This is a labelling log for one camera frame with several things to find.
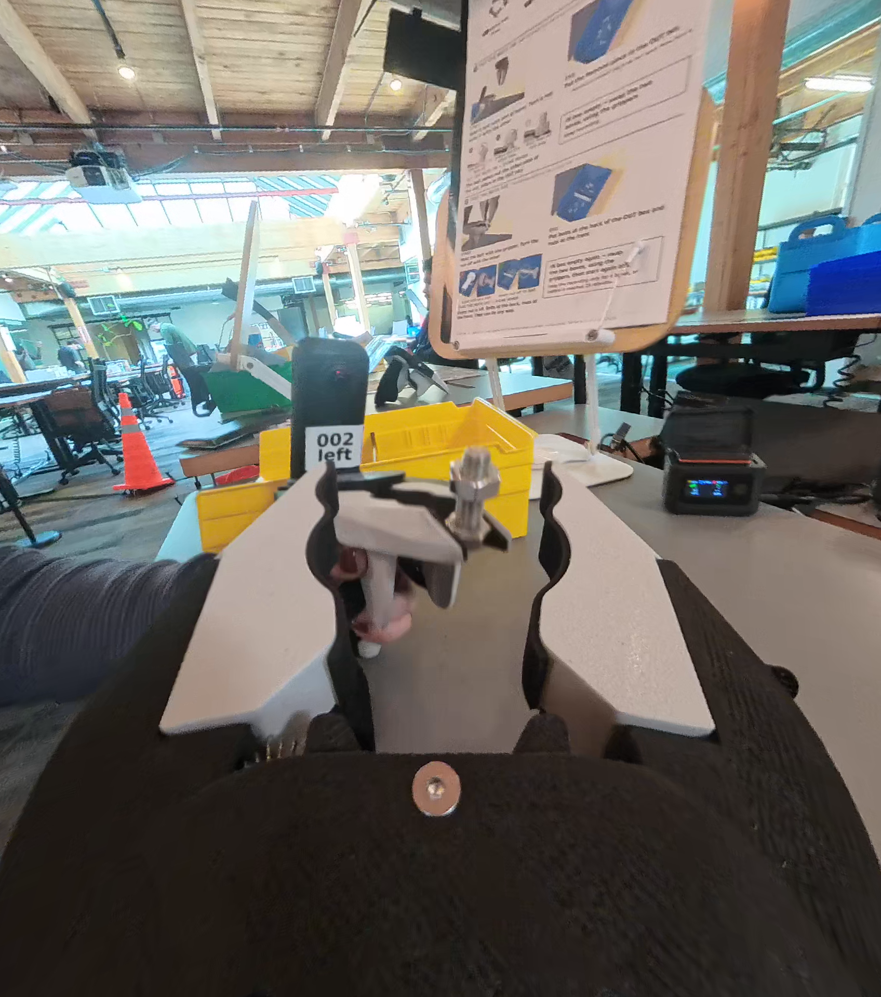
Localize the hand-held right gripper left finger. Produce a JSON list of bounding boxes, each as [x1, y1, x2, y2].
[[160, 465, 376, 753]]

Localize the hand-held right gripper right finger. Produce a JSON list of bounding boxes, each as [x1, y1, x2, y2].
[[518, 461, 716, 753]]

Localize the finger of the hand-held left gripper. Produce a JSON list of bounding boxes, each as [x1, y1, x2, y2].
[[333, 497, 467, 611], [392, 480, 513, 553]]

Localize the silver hex bolt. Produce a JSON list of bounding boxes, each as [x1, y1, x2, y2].
[[447, 446, 500, 542]]

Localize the yellow plastic bin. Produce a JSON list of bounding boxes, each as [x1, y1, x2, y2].
[[195, 397, 537, 556]]

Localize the person's left forearm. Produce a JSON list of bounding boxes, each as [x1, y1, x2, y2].
[[0, 528, 221, 711]]

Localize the person's left hand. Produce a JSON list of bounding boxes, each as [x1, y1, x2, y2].
[[329, 545, 417, 648]]

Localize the black and grey tool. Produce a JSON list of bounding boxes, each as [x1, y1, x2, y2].
[[374, 346, 453, 408]]

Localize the green box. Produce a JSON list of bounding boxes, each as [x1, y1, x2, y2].
[[203, 366, 293, 417]]

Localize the black folder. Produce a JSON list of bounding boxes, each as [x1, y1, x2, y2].
[[178, 424, 270, 454]]

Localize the wooden display board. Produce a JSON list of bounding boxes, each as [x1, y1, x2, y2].
[[224, 198, 261, 367], [431, 0, 719, 361]]

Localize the black power station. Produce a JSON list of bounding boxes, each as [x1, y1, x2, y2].
[[662, 392, 767, 517]]

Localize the orange traffic cone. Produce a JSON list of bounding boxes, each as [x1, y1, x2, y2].
[[113, 392, 177, 494]]

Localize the office chair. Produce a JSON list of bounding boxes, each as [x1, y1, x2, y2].
[[43, 385, 124, 486]]

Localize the printed instruction sheet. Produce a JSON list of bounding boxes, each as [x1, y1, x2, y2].
[[448, 0, 714, 352]]

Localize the ceiling projector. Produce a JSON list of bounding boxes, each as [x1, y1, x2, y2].
[[66, 148, 144, 205]]

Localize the black hanging monitor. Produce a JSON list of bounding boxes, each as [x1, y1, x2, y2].
[[383, 0, 465, 79]]

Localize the light blue tote box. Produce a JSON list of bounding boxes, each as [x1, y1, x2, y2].
[[768, 209, 881, 314]]

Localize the dark blue plastic bin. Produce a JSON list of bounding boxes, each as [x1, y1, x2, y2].
[[807, 237, 881, 316]]

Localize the wooden pillar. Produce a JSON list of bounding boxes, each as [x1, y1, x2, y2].
[[704, 0, 792, 313]]

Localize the black cable plug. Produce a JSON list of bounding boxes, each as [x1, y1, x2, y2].
[[603, 423, 663, 466]]

